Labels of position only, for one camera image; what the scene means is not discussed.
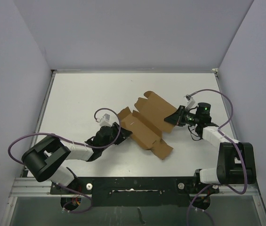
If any purple cable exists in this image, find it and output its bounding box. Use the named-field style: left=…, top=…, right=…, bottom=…
left=7, top=107, right=121, bottom=170
left=185, top=89, right=250, bottom=226

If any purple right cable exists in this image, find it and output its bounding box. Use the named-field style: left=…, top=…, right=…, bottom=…
left=185, top=89, right=250, bottom=226

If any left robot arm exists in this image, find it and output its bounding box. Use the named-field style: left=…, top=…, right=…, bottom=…
left=22, top=122, right=132, bottom=194

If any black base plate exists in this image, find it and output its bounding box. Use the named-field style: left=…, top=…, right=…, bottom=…
left=50, top=177, right=219, bottom=210

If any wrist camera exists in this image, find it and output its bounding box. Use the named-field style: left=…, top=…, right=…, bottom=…
left=99, top=113, right=112, bottom=127
left=185, top=95, right=195, bottom=110

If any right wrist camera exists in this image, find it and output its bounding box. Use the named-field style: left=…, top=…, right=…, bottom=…
left=185, top=95, right=195, bottom=110

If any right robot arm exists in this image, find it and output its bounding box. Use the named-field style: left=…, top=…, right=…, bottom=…
left=164, top=102, right=257, bottom=193

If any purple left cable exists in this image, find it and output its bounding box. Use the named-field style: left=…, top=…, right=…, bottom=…
left=7, top=107, right=121, bottom=170

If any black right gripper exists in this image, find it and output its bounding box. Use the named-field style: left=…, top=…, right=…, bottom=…
left=164, top=106, right=199, bottom=127

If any brown cardboard box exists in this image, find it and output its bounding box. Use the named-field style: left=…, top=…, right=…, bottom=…
left=118, top=91, right=177, bottom=160

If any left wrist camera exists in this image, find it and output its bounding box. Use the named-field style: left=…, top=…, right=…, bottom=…
left=99, top=113, right=112, bottom=127

